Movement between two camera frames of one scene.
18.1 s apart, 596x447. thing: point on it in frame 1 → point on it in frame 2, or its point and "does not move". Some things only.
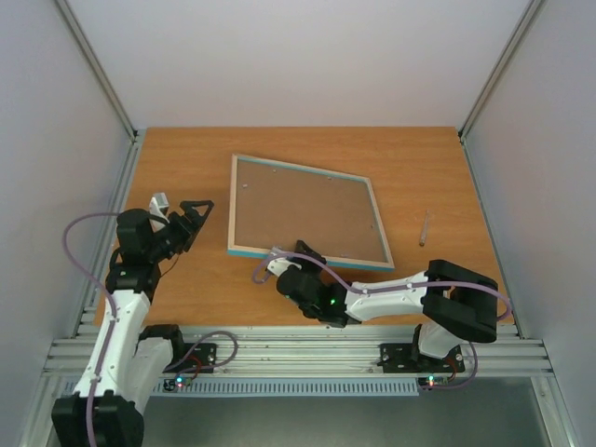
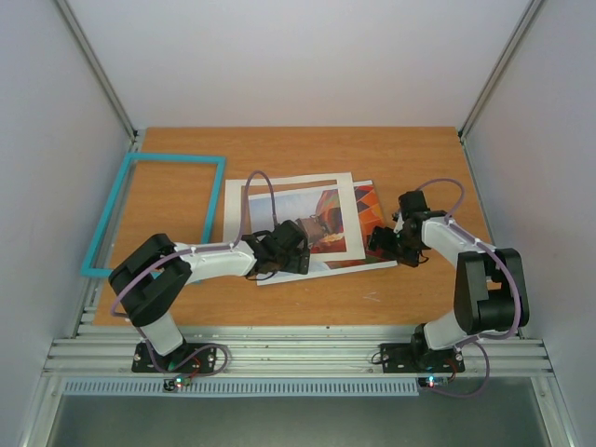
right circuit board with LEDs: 429,382 does not move
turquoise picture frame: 277,204 → 119,187
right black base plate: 401,358 does not move
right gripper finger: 301,247 → 384,239
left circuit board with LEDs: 174,385 does not move
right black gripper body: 308,259 → 381,240
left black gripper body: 177,241 → 293,266
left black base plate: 194,358 does not move
